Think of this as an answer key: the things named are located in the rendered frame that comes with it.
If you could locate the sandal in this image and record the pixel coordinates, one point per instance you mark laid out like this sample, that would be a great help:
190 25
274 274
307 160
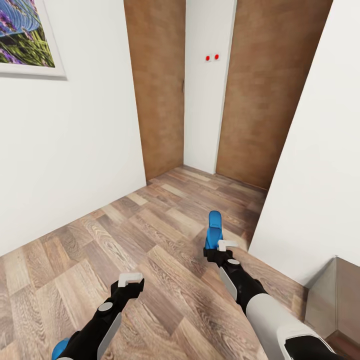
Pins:
59 349
214 233

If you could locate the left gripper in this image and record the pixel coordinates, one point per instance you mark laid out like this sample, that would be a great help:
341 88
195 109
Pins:
130 291

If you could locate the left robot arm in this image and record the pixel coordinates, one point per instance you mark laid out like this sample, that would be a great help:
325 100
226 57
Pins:
94 339

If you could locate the sliding door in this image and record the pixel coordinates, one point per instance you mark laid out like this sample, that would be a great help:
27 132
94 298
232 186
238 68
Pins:
273 46
156 32

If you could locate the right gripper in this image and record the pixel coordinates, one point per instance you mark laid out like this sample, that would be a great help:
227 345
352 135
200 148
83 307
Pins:
213 255

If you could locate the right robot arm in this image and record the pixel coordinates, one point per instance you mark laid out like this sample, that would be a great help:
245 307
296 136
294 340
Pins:
281 335

